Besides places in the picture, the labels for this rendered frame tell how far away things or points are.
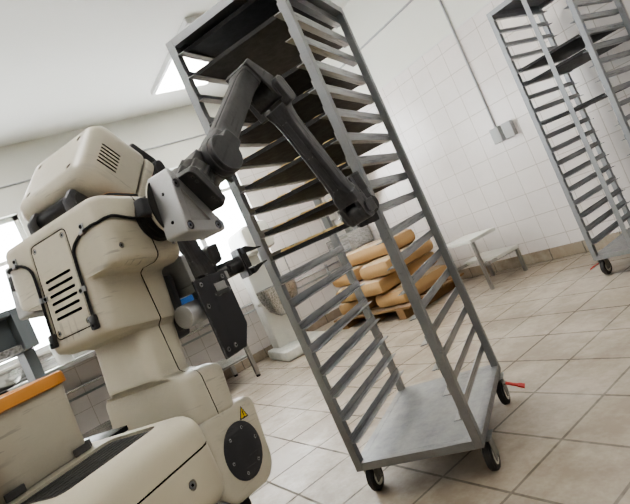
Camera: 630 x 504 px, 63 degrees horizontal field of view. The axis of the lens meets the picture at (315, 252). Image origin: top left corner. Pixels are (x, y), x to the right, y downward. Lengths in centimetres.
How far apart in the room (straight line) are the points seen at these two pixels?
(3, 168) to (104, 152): 472
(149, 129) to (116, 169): 506
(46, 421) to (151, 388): 25
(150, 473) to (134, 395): 38
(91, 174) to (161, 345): 32
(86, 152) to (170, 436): 54
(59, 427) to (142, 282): 30
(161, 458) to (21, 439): 19
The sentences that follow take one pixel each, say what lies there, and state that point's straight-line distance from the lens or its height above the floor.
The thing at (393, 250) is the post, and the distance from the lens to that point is 166.
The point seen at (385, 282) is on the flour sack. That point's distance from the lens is 475.
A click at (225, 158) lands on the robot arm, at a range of 98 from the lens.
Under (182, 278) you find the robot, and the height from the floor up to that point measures 99.
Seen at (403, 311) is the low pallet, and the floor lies 7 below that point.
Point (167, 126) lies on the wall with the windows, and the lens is 614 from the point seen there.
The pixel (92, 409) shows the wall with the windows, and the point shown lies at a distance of 543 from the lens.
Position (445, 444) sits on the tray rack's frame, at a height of 15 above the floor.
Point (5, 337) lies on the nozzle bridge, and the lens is 226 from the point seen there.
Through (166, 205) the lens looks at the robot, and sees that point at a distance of 88.
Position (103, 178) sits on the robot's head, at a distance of 99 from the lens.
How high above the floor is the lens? 94
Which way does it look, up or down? 1 degrees down
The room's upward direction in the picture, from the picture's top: 24 degrees counter-clockwise
